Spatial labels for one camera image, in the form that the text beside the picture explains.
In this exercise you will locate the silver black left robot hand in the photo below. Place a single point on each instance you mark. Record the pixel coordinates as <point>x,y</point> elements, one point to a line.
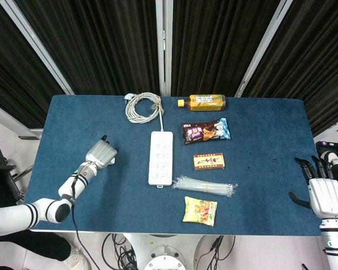
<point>100,154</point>

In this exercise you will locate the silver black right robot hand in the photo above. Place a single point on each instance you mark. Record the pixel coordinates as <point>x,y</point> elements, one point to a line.
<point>326,197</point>

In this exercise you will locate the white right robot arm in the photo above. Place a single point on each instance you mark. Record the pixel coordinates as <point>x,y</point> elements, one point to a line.
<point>335,242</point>

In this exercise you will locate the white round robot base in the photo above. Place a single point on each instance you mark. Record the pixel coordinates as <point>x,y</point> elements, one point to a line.
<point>164,253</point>

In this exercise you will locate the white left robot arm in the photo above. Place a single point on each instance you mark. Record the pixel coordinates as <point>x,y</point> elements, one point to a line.
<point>22,216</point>

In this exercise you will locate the dark board with coloured stickers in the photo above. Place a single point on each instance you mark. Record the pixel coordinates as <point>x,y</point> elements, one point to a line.
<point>332,145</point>

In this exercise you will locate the white power strip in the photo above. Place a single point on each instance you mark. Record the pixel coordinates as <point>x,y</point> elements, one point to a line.
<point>160,157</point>

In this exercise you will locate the blue velvet table cloth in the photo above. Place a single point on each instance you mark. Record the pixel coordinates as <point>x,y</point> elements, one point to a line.
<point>129,213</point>

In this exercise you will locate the black office chair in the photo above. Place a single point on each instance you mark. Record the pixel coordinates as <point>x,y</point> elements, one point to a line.
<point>0,168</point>

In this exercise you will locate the bundle of clear wrapped straws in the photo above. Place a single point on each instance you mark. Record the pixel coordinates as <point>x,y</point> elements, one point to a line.
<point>197,186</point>

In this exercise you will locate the brown cone snack packet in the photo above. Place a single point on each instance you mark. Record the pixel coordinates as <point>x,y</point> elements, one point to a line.
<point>202,132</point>

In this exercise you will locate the black curtain panel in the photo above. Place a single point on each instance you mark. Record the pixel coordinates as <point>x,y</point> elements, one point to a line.
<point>101,47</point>
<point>214,47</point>
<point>11,70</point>
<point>312,70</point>

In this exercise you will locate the white sneaker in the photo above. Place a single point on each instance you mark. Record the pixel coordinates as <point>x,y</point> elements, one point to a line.
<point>77,260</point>

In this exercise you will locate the yellow and red small box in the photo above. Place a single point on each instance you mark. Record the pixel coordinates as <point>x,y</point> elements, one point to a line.
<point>208,161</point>

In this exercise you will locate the black trouser leg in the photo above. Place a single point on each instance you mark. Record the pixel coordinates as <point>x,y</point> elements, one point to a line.
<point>31,244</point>

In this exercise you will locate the green yellow biscuit bag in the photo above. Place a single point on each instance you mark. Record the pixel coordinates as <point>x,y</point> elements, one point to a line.
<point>200,211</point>

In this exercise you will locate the tea bottle with yellow label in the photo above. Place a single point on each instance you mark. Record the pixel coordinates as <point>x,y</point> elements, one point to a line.
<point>205,102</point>

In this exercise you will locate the white slanted frame post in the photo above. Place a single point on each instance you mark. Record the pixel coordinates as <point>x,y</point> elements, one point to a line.
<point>263,47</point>
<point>36,47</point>

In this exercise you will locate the white upright frame post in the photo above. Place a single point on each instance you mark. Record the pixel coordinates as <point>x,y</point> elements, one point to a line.
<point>164,47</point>

